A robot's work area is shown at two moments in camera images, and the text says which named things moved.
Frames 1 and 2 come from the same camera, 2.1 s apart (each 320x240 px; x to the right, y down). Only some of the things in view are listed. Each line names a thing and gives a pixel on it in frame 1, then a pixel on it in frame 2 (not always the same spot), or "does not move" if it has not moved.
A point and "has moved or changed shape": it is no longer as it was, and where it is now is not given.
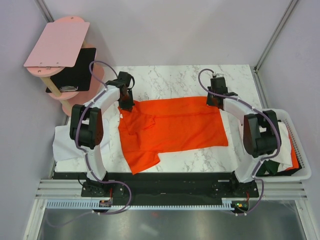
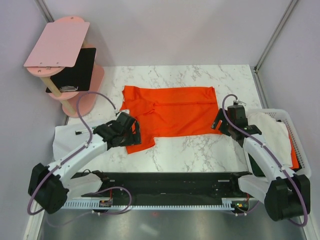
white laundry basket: (301, 174) does not move
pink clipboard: (58, 45) does not move
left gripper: (128, 107) → (134, 138)
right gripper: (209, 102) → (220, 116)
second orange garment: (294, 158) does not move
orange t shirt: (161, 126) has moved or changed shape
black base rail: (163, 185) does not move
